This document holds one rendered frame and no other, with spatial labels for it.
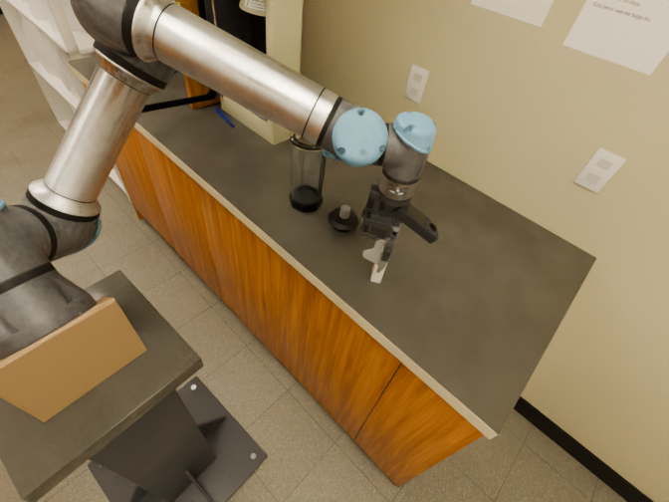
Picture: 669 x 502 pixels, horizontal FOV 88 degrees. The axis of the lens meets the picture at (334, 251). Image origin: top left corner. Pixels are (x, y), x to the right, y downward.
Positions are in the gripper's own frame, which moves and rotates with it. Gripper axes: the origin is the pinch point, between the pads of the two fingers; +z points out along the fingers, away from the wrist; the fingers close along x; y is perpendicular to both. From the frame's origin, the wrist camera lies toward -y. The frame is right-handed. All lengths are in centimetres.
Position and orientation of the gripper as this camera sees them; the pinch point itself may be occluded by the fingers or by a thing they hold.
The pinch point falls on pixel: (383, 257)
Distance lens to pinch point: 86.4
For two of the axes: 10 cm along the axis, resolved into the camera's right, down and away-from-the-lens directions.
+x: -2.1, 7.1, -6.7
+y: -9.7, -2.3, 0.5
